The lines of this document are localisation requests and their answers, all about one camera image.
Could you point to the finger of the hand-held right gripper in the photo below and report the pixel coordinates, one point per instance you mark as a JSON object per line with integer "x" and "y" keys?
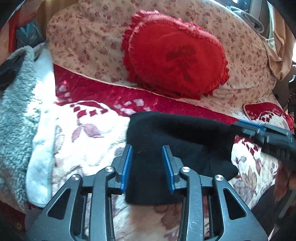
{"x": 254, "y": 126}
{"x": 270, "y": 143}

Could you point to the floral beige pillow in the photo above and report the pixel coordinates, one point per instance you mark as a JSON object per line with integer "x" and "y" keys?
{"x": 87, "y": 46}

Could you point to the grey and white fluffy blanket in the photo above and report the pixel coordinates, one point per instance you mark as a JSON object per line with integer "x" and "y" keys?
{"x": 18, "y": 115}

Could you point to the dark object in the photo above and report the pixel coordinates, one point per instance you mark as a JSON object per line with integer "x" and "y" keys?
{"x": 9, "y": 71}

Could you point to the teal box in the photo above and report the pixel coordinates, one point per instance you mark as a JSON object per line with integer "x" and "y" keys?
{"x": 29, "y": 33}

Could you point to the person's right hand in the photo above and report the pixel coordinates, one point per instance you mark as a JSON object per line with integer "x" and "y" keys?
{"x": 283, "y": 180}

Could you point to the red cloth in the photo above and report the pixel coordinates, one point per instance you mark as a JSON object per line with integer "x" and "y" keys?
{"x": 12, "y": 34}

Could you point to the red and white patterned blanket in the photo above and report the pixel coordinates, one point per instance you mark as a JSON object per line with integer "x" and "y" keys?
{"x": 87, "y": 129}

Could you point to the grey folded cloth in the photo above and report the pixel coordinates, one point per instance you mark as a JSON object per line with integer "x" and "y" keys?
{"x": 248, "y": 17}

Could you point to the beige cloth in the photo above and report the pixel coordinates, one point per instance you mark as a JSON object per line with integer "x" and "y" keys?
{"x": 281, "y": 53}

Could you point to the black pants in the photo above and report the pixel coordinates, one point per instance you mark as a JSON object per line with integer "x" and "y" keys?
{"x": 175, "y": 139}

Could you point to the red heart-shaped frilled pillow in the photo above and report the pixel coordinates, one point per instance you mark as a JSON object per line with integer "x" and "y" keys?
{"x": 178, "y": 58}

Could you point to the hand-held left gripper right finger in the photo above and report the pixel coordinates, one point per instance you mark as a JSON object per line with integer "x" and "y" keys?
{"x": 168, "y": 169}

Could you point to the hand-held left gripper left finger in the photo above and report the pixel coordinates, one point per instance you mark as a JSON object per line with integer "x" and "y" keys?
{"x": 126, "y": 169}

